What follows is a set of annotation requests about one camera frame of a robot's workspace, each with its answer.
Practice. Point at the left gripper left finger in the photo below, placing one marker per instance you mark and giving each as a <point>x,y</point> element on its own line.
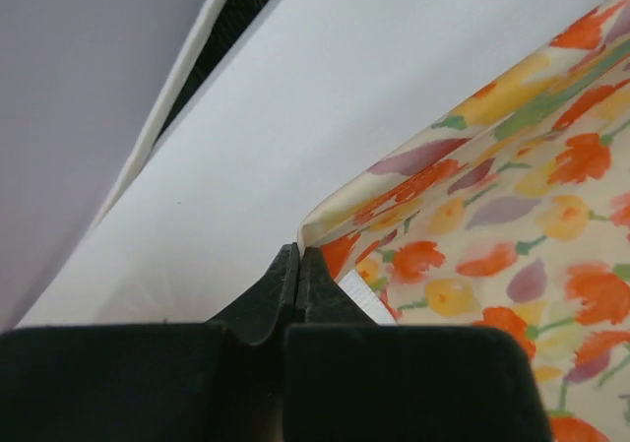
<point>217,380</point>

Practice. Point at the floral orange skirt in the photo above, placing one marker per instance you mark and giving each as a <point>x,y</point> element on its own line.
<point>512,212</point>

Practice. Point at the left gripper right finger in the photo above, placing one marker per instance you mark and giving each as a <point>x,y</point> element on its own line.
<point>349,379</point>

